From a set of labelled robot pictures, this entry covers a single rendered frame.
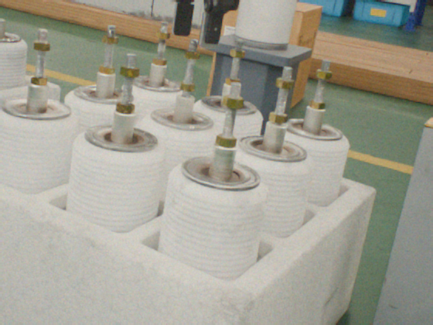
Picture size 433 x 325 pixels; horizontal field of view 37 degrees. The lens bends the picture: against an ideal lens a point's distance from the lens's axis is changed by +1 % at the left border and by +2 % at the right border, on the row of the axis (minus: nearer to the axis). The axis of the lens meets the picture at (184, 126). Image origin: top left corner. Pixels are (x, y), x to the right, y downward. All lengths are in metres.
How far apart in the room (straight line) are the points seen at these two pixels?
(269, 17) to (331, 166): 0.35
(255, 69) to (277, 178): 0.41
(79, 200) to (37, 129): 0.09
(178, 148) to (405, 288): 0.28
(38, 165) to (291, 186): 0.27
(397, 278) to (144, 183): 0.29
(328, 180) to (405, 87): 1.69
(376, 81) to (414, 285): 1.78
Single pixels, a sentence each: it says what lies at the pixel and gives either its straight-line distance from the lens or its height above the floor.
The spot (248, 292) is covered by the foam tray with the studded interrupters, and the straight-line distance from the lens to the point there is 0.57.
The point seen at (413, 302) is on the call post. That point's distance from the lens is 0.76.
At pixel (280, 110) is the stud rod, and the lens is 0.70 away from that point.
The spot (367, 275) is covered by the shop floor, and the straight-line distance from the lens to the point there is 1.07.
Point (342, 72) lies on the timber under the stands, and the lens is 2.50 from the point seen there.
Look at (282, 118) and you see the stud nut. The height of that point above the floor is 0.29.
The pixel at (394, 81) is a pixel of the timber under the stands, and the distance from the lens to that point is 2.47.
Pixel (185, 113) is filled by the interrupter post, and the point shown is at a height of 0.26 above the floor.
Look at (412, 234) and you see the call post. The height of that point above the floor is 0.20.
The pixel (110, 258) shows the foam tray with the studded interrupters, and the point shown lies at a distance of 0.61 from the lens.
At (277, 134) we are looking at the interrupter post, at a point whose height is 0.27.
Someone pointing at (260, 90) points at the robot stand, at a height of 0.24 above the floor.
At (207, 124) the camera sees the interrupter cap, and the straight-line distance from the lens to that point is 0.76.
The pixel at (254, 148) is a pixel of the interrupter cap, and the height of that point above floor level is 0.25.
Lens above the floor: 0.46
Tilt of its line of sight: 17 degrees down
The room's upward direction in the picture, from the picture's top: 9 degrees clockwise
